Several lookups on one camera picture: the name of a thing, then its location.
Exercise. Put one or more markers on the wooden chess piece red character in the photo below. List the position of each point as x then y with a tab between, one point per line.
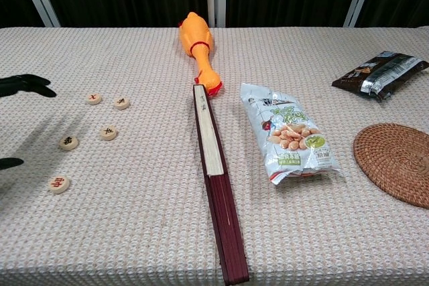
59	184

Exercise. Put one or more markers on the orange rubber chicken toy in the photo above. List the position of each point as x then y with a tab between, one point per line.
197	36

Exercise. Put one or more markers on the white peanut snack bag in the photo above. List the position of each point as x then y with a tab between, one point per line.
288	132

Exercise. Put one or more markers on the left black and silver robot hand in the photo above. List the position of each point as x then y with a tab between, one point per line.
30	85

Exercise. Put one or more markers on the beige waffle tablecloth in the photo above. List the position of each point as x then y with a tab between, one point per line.
134	232

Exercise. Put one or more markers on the wooden chess piece black character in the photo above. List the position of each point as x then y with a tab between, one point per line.
108	132
121	102
68	142

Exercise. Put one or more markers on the dark red folded fan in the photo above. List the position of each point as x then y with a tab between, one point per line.
228	215

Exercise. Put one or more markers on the dark brown snack packet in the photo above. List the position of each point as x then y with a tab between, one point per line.
378	75

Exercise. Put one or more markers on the round woven rattan coaster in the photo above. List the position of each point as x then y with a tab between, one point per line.
392	162

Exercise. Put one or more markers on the wooden chess piece red cross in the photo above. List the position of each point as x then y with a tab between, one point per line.
94	98

